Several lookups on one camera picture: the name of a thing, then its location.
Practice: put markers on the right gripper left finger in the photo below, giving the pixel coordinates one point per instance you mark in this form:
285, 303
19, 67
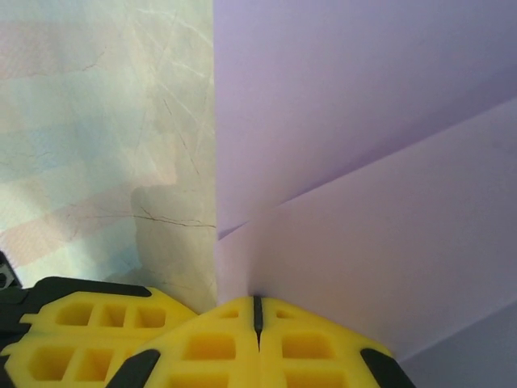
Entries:
210, 351

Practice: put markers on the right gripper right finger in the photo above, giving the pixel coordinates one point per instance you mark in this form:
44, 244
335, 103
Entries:
307, 351

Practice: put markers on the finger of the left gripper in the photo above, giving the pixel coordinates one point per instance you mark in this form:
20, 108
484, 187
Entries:
18, 363
93, 297

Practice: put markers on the purple paper sheet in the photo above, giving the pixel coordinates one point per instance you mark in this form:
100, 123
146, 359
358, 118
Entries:
363, 121

